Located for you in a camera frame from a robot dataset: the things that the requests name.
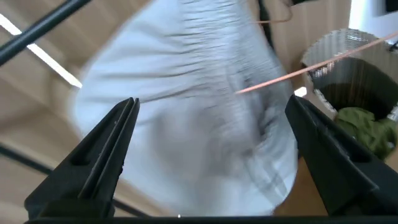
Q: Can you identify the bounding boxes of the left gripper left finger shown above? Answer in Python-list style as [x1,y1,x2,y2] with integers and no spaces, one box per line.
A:
[24,96,141,218]

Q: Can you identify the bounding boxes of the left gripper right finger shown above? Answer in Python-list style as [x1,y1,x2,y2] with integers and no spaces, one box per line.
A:
[284,94,398,217]

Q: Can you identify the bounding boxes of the pale grey shorts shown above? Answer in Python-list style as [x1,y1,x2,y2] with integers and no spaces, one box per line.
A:
[70,0,299,217]

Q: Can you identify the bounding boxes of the white laundry basket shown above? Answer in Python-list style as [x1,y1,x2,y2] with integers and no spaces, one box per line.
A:
[300,28,398,124]

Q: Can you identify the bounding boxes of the black clothes rack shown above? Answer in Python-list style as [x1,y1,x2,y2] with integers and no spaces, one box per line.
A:
[0,0,275,218]

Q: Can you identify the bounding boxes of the green garment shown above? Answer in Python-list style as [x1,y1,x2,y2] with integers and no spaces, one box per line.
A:
[334,106,398,161]

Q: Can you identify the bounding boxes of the beige curtain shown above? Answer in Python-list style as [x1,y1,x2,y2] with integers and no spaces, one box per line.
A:
[0,0,352,162]

